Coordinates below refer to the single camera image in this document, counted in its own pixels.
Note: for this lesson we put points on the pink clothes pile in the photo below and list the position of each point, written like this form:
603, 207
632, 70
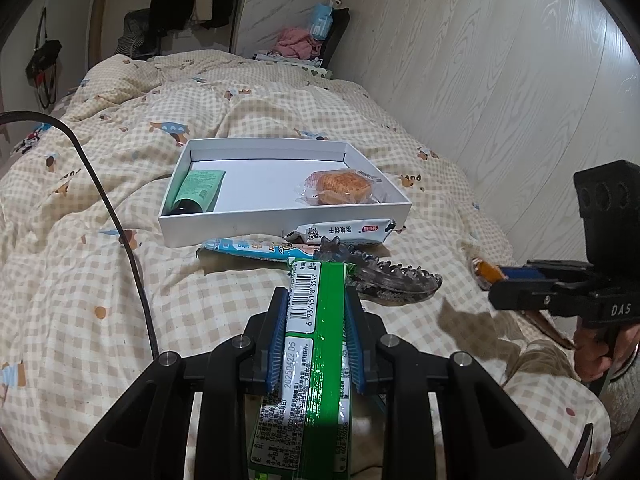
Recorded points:
297, 43

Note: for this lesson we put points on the cream checkered dog quilt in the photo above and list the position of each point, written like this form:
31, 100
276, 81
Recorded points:
73, 335

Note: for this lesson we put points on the light blue tissue pack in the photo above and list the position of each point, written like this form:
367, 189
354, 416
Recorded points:
321, 21

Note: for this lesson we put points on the white shallow cardboard box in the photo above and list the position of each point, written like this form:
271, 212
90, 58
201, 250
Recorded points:
262, 191

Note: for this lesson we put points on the black chair with clothes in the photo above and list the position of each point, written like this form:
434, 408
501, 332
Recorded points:
140, 40

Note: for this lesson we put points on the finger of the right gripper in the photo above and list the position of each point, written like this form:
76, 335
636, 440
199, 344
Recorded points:
525, 295
521, 273

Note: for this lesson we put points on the black hanging handbag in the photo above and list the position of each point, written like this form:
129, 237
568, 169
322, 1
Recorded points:
42, 69

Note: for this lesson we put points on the mint green cream tube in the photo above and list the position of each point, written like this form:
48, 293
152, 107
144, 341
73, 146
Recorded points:
198, 192

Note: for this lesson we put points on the packaged orange pastry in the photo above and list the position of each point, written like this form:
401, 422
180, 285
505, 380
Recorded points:
341, 187

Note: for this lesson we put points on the right gripper camera mount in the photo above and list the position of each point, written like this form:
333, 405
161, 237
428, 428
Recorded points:
608, 200

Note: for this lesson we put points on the right hand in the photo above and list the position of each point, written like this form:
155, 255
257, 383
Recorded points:
593, 358

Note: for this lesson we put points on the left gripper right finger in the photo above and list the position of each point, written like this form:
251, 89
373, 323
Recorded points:
357, 340

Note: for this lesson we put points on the blue white snack packet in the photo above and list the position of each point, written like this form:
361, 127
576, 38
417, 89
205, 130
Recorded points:
256, 250

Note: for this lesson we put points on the green white snack pack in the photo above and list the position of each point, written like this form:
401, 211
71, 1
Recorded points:
303, 427

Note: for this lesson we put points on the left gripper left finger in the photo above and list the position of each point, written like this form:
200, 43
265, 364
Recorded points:
275, 331

